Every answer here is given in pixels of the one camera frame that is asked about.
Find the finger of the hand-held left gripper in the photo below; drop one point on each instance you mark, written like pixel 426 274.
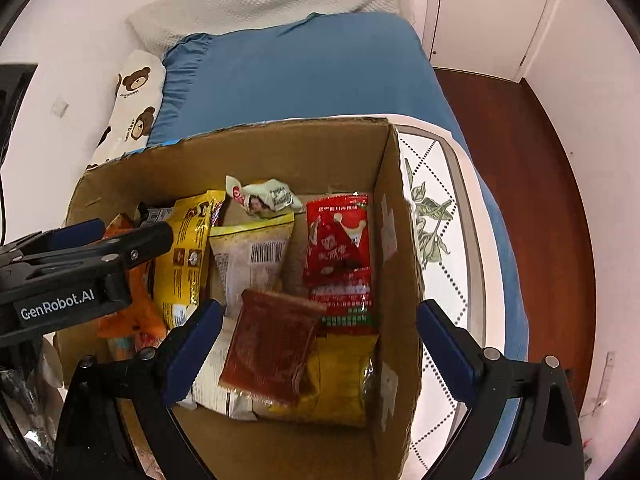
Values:
pixel 130 247
pixel 75 232

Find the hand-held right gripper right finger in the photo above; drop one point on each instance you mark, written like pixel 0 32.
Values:
pixel 445 350

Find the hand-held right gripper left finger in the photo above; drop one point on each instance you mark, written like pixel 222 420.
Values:
pixel 197 345

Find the orange snack packet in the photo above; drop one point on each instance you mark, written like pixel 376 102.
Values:
pixel 135 310

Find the dark red sauce packet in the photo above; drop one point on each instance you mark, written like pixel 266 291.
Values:
pixel 270 345

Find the red snack packet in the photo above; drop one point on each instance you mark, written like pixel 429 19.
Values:
pixel 337 250

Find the cardboard box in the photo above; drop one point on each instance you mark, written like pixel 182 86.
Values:
pixel 325 160

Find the yellow and black snack packet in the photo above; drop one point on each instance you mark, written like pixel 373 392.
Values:
pixel 185 260

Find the white printed mat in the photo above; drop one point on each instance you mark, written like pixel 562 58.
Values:
pixel 450 270

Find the pale yellow snack packet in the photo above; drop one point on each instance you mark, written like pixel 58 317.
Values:
pixel 240 270

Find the crumpled white snack packet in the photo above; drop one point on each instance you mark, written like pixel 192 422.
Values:
pixel 260 197

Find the bear print pillow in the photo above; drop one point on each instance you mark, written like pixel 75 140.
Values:
pixel 135 90

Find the white pillow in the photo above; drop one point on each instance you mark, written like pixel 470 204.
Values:
pixel 250 5

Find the white wardrobe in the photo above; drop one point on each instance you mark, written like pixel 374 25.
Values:
pixel 480 10

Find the white wall socket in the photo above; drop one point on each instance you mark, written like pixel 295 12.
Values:
pixel 60 108

